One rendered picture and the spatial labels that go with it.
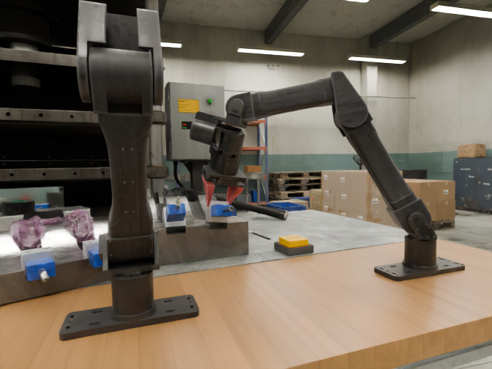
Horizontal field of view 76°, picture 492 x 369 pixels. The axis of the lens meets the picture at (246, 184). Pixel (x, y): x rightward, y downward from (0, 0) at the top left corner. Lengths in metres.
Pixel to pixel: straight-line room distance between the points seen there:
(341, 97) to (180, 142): 1.10
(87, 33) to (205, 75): 7.47
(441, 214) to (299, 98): 5.09
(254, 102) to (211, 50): 7.35
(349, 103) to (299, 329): 0.46
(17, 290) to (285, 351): 0.49
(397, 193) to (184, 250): 0.51
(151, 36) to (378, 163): 0.52
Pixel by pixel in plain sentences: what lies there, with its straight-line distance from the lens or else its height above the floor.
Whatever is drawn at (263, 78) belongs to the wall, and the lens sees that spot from 8.17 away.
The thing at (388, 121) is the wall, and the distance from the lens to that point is 9.65.
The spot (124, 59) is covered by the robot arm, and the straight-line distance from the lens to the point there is 0.40.
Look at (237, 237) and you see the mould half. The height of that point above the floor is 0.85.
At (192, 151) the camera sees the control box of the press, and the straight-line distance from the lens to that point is 1.68.
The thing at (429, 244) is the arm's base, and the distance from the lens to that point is 0.78.
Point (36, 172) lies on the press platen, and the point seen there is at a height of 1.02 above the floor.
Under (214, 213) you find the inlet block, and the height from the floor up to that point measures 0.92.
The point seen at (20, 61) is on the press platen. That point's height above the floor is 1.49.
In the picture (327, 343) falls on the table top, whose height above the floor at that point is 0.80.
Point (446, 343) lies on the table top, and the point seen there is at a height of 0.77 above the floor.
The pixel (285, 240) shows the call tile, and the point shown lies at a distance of 0.87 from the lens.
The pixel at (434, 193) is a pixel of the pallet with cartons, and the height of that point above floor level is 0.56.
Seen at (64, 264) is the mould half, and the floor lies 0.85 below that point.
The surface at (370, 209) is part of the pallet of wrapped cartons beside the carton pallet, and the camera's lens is 4.67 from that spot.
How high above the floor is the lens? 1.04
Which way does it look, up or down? 3 degrees down
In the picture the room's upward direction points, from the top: 1 degrees counter-clockwise
